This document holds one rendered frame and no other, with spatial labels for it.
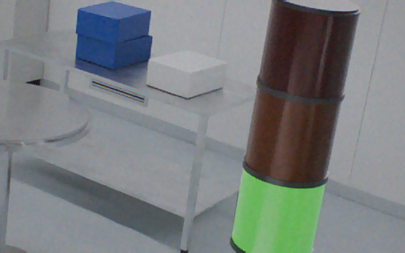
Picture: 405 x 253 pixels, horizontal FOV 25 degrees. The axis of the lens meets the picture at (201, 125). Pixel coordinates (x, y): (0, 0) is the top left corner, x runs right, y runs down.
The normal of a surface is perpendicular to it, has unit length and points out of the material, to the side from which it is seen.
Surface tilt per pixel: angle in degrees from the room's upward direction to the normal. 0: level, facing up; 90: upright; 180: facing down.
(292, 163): 90
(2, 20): 90
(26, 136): 0
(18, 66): 90
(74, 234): 0
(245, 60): 90
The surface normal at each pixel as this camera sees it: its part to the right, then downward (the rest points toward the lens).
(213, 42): -0.54, 0.21
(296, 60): -0.33, 0.26
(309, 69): -0.02, 0.33
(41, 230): 0.14, -0.94
